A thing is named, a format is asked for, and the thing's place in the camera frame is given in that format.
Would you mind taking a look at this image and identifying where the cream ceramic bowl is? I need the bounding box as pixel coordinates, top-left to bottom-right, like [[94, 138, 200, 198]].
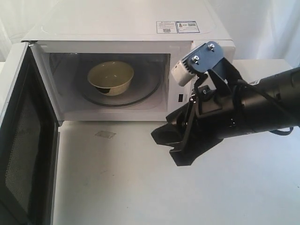
[[87, 61, 135, 97]]

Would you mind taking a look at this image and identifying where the clear tape patch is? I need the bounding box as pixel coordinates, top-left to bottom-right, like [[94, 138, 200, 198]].
[[95, 130, 116, 139]]

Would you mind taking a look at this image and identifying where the white Midea microwave body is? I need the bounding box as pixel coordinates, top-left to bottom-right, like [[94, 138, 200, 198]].
[[22, 0, 236, 121]]

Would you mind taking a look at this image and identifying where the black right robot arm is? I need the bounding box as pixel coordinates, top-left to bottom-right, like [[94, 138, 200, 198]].
[[151, 68, 300, 166]]

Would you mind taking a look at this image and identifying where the white curtain backdrop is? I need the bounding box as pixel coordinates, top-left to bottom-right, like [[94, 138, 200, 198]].
[[0, 0, 52, 61]]

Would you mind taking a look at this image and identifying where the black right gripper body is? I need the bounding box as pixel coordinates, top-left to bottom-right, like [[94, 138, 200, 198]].
[[170, 85, 244, 166]]

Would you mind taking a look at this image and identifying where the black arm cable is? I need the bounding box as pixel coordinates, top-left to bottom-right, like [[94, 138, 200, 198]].
[[225, 79, 295, 136]]

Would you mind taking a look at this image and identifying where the warning label sticker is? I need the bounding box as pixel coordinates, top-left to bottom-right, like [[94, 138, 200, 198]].
[[156, 21, 200, 34]]

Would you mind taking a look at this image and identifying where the glass turntable plate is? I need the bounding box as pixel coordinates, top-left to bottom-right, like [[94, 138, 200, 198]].
[[75, 53, 168, 107]]

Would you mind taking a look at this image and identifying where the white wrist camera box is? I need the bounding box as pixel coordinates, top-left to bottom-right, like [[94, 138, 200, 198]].
[[171, 60, 196, 87]]

